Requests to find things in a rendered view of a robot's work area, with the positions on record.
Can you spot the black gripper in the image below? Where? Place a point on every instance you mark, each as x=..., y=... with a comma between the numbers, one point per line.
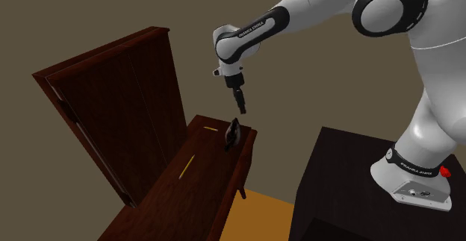
x=232, y=81

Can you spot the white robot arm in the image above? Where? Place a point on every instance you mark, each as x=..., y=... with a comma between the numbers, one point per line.
x=429, y=87

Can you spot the black curved object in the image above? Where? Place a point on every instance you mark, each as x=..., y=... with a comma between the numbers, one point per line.
x=232, y=134

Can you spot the short yellow pencil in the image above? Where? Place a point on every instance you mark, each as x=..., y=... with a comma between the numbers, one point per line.
x=210, y=128

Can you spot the long yellow pencil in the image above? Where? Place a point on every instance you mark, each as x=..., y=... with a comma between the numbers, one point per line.
x=186, y=166

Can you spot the dark brown wooden table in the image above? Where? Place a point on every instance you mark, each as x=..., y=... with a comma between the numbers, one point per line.
x=182, y=204

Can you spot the dark brown wooden cabinet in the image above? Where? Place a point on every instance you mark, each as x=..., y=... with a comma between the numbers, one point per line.
x=120, y=116

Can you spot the black robot stand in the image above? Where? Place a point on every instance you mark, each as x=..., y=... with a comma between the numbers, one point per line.
x=349, y=196

